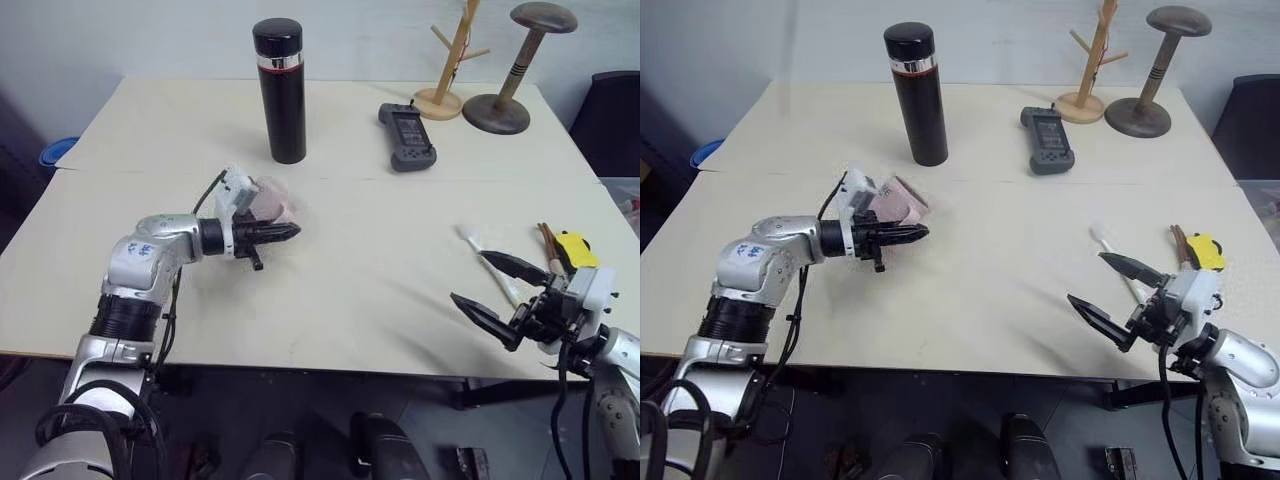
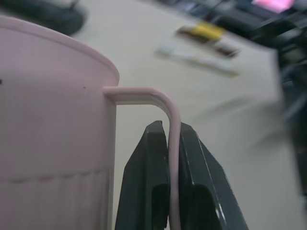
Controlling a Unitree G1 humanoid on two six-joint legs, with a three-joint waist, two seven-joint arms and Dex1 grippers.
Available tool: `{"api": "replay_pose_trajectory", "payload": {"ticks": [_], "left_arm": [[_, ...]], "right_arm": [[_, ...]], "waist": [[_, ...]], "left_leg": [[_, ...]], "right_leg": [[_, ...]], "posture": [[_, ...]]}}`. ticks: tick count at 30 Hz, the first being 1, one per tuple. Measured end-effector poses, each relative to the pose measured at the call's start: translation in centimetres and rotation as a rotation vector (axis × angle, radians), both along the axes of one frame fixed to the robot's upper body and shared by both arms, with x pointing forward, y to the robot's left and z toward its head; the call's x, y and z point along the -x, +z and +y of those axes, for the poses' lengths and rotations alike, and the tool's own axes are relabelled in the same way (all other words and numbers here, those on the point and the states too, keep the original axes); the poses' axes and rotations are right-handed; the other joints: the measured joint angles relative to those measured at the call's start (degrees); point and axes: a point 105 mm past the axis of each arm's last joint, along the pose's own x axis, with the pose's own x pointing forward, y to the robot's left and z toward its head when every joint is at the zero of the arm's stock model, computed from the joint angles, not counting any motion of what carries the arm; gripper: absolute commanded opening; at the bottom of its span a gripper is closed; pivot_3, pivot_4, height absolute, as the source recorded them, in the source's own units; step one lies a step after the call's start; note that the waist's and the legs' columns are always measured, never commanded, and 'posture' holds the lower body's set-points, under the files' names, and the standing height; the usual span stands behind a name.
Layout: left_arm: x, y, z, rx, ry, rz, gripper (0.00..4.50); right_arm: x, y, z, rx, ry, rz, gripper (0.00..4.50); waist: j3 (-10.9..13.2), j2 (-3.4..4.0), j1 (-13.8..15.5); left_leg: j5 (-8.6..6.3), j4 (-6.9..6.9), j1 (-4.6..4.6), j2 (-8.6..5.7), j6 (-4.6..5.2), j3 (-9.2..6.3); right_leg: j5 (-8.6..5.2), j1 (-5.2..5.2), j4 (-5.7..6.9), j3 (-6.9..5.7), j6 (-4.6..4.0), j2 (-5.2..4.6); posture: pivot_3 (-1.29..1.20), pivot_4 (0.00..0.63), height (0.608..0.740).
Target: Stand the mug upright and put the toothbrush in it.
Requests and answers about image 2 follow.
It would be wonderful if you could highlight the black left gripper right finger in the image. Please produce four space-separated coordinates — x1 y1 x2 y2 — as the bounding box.
177 122 250 230

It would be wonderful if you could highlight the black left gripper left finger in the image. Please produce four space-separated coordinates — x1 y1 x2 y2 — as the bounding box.
114 120 171 230

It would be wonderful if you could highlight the pink plastic mug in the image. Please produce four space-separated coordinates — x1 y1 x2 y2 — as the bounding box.
0 15 181 230

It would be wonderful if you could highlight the white toothbrush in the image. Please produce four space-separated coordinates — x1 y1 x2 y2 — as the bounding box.
155 44 240 77

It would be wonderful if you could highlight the yellow and black flat package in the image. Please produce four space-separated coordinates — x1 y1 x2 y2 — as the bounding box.
175 21 241 58

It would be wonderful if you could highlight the black round object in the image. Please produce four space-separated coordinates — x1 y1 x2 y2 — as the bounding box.
0 0 87 36

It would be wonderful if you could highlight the pink glowing screen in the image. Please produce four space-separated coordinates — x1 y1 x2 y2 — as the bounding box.
250 0 295 12

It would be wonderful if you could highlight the black metal frame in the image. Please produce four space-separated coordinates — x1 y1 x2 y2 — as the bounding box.
203 0 307 192

